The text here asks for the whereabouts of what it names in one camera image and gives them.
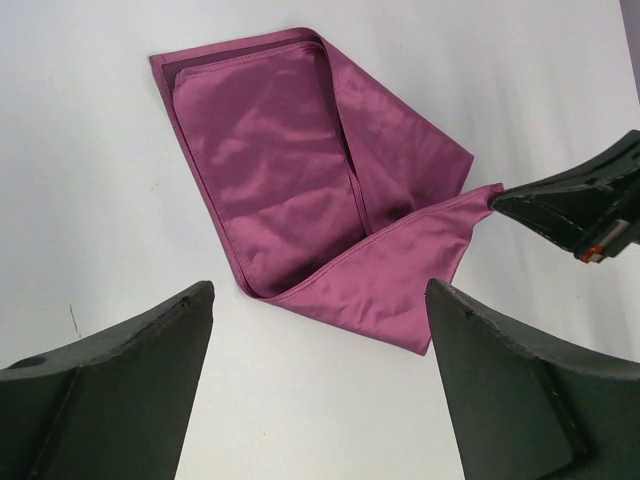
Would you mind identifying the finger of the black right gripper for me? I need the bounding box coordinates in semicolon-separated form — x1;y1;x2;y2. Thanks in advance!
506;129;639;193
492;180;639;263

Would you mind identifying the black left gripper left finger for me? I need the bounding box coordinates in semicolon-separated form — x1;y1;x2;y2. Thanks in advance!
1;281;215;479

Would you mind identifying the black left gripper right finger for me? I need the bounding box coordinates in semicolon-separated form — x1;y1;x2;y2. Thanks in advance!
425;279;639;479

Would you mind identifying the purple satin napkin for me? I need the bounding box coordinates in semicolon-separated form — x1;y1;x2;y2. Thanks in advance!
149;28;503;355

